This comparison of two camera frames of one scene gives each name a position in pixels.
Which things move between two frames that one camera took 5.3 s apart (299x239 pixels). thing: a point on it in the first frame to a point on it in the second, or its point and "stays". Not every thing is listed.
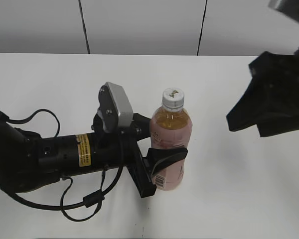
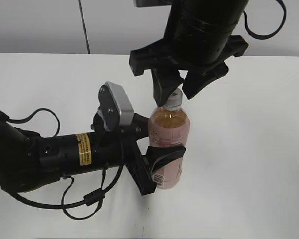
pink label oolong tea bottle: [170, 127] stays
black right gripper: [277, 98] to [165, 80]
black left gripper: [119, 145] stays
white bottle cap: [173, 98] stays
